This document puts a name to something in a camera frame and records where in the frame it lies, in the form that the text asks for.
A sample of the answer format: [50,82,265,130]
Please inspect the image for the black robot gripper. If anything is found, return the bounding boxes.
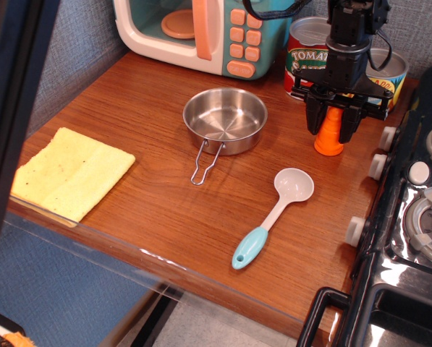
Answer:
[291,35,394,144]

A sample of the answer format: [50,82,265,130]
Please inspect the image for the orange toy carrot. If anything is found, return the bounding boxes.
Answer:
[314,107,344,156]

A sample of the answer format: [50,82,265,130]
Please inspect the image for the yellow folded towel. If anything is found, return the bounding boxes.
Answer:
[11,127,135,228]

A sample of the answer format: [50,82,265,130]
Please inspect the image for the tomato sauce can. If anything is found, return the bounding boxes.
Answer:
[284,17,331,95]

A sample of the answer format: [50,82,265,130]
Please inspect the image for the pineapple slices can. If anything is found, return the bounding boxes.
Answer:
[366,48,409,112]

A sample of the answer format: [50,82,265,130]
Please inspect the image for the small steel pan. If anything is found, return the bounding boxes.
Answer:
[182,87,268,186]

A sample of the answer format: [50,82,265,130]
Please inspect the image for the teal toy microwave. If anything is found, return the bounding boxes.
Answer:
[113,1,291,80]

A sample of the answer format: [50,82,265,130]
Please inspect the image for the black toy stove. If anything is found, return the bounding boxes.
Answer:
[297,67,432,346]

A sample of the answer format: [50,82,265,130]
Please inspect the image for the orange fuzzy object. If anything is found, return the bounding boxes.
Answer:
[0,332,35,347]

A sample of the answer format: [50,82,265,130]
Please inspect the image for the grey spoon teal handle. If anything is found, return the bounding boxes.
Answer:
[232,168,315,270]

